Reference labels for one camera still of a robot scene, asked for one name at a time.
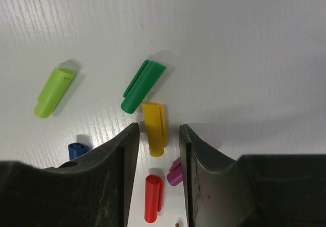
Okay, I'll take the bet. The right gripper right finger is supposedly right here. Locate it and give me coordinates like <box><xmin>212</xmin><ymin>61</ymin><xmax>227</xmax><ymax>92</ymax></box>
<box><xmin>179</xmin><ymin>124</ymin><xmax>325</xmax><ymax>226</ymax></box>

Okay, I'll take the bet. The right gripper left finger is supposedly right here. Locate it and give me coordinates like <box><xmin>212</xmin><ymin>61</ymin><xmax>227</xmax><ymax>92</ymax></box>
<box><xmin>1</xmin><ymin>123</ymin><xmax>140</xmax><ymax>226</ymax></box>

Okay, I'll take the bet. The blue pen cap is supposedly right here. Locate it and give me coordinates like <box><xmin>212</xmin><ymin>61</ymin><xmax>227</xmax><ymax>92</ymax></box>
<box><xmin>68</xmin><ymin>143</ymin><xmax>90</xmax><ymax>160</ymax></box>

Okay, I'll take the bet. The yellow pen cap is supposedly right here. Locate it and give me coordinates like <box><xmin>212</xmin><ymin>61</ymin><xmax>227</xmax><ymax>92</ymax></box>
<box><xmin>142</xmin><ymin>102</ymin><xmax>168</xmax><ymax>157</ymax></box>

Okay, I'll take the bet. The red pen cap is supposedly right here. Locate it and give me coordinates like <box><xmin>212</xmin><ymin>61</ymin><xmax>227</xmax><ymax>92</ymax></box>
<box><xmin>144</xmin><ymin>175</ymin><xmax>164</xmax><ymax>223</ymax></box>

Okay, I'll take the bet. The purple pen cap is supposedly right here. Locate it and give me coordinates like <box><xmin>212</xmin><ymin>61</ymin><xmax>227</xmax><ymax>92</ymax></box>
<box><xmin>167</xmin><ymin>157</ymin><xmax>183</xmax><ymax>186</ymax></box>

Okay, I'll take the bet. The light green pen cap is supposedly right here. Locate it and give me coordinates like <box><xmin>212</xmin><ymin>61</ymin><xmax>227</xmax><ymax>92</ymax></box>
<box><xmin>34</xmin><ymin>67</ymin><xmax>75</xmax><ymax>118</ymax></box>

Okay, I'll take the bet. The dark green pen cap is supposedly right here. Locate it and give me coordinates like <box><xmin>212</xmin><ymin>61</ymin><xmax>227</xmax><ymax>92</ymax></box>
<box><xmin>120</xmin><ymin>60</ymin><xmax>166</xmax><ymax>114</ymax></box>

